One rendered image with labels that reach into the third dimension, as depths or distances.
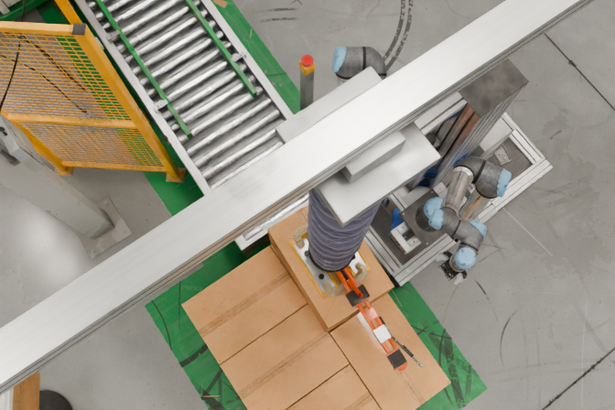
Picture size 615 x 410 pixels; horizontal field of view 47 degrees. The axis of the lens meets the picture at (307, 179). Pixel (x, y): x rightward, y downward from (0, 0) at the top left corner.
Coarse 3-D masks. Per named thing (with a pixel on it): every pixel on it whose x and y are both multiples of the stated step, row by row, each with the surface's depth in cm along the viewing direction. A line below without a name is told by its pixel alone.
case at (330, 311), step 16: (304, 208) 368; (288, 224) 365; (304, 224) 365; (272, 240) 376; (288, 240) 363; (288, 256) 361; (368, 256) 361; (304, 272) 359; (368, 272) 359; (384, 272) 359; (304, 288) 357; (368, 288) 357; (384, 288) 357; (320, 304) 355; (336, 304) 355; (320, 320) 374; (336, 320) 353
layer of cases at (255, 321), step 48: (240, 288) 396; (288, 288) 397; (240, 336) 390; (288, 336) 390; (336, 336) 390; (240, 384) 383; (288, 384) 383; (336, 384) 383; (384, 384) 383; (432, 384) 383
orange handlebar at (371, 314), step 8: (336, 272) 345; (344, 280) 344; (352, 280) 344; (368, 304) 341; (368, 312) 339; (368, 320) 339; (376, 320) 340; (384, 344) 336; (392, 344) 336; (400, 368) 334
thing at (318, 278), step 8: (304, 240) 361; (296, 248) 360; (304, 248) 360; (304, 256) 358; (304, 264) 358; (320, 272) 356; (312, 280) 356; (320, 280) 355; (328, 280) 355; (320, 288) 354; (328, 296) 354
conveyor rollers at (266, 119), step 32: (128, 0) 443; (128, 32) 438; (192, 32) 437; (192, 64) 431; (224, 64) 432; (192, 96) 426; (224, 96) 426; (192, 128) 421; (224, 128) 420; (256, 128) 422; (224, 160) 415; (256, 160) 416
